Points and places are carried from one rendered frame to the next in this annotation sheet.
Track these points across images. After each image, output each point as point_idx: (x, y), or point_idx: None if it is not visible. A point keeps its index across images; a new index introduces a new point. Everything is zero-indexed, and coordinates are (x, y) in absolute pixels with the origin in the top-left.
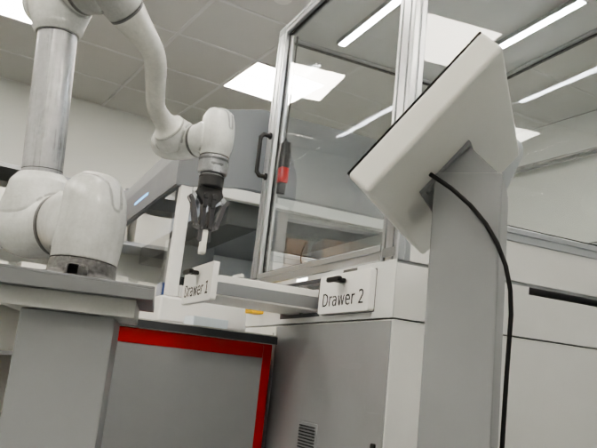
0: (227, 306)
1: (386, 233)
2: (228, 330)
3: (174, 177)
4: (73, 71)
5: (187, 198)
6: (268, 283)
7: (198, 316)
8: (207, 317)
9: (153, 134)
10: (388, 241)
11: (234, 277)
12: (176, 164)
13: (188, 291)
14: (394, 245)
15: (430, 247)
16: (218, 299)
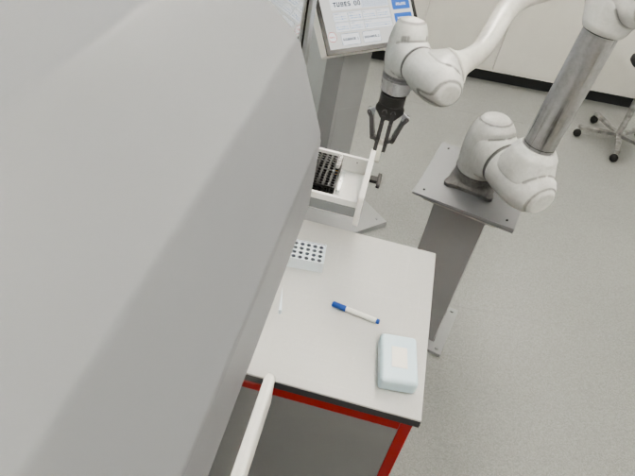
0: (313, 207)
1: (305, 59)
2: (309, 221)
3: (306, 204)
4: (567, 56)
5: (407, 122)
6: (322, 147)
7: (321, 244)
8: (311, 242)
9: (463, 84)
10: (305, 62)
11: (352, 155)
12: (311, 174)
13: (363, 203)
14: (306, 63)
15: (371, 53)
16: (350, 182)
